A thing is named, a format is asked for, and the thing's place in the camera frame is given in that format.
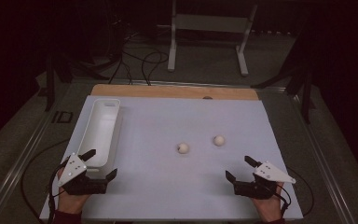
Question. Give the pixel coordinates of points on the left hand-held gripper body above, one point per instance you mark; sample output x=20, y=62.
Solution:
x=84, y=186

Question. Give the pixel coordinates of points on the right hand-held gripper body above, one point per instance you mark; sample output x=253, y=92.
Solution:
x=254, y=188

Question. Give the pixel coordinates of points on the white plastic bin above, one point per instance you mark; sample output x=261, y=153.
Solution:
x=101, y=130

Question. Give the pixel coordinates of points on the white ping pong ball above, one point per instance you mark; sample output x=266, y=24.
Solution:
x=183, y=148
x=219, y=140

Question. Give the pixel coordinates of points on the person's left hand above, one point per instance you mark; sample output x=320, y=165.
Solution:
x=71, y=203

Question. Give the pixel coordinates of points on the person's right hand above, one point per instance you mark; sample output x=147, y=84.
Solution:
x=268, y=208

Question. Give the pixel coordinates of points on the white table mat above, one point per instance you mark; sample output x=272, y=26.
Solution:
x=174, y=186

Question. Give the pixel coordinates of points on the black tripod stand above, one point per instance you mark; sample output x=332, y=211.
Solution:
x=50, y=84
x=306, y=93

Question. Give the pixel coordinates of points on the white metal stand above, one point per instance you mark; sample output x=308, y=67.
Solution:
x=209, y=23

